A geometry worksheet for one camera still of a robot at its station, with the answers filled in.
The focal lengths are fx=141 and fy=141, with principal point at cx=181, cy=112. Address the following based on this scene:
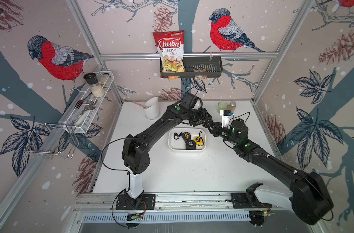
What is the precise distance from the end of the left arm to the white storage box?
0.21 meters

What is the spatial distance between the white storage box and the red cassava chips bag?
369 mm

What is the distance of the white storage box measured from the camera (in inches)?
35.8
